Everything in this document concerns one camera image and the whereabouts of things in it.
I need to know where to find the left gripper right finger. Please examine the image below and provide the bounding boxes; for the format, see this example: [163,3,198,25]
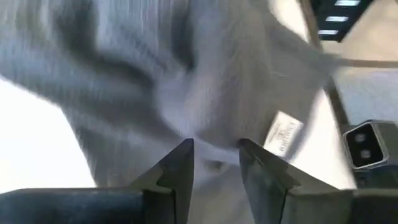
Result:
[238,138,341,224]

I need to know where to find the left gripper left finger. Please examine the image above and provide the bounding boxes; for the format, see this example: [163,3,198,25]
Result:
[128,138,195,224]

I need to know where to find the dark gray waffle towel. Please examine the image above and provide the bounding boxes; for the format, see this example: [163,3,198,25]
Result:
[0,0,340,224]

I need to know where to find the black labelled drawer unit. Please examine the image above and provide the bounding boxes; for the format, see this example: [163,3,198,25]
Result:
[309,0,377,43]

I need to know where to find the silver depth camera box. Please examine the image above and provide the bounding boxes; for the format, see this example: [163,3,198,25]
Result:
[341,119,391,171]

